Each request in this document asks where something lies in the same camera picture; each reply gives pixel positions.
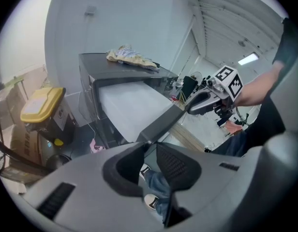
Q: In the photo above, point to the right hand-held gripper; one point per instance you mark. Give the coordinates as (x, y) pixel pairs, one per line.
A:
(230, 83)

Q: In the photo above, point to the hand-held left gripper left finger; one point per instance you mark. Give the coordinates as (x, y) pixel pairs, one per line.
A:
(88, 194)

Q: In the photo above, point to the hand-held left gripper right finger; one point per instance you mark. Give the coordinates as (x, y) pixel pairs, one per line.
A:
(212, 192)

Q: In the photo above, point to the person's right forearm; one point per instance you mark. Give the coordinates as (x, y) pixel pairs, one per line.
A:
(257, 88)

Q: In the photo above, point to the cardboard boxes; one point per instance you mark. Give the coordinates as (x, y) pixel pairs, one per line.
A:
(8, 103)

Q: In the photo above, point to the black rectangular panel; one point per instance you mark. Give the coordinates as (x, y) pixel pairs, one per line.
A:
(189, 87)

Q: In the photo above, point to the slatted wooden mat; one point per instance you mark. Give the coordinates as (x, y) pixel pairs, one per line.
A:
(187, 136)

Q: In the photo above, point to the pink cloth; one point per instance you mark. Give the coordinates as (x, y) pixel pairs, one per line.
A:
(97, 147)

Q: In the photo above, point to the blue jeans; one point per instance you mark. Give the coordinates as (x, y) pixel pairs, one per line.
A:
(158, 185)

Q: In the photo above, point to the white sneaker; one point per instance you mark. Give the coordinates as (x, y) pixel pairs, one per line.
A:
(151, 202)
(145, 171)

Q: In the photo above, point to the long ceiling light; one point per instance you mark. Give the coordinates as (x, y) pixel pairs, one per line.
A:
(248, 59)

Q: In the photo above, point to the person's black shirt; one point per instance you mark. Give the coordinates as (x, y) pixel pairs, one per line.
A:
(267, 120)

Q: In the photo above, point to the yellow cloth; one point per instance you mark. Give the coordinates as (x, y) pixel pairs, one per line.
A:
(139, 60)

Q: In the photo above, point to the printed cardboard box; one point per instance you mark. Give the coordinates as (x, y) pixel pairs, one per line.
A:
(25, 144)

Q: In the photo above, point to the checkered white cloth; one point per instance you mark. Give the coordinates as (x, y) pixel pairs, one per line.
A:
(127, 52)

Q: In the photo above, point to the yellow-lidded black bin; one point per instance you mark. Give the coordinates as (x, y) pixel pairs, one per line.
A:
(40, 103)

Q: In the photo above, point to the grey wall socket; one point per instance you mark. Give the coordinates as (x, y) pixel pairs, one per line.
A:
(90, 10)

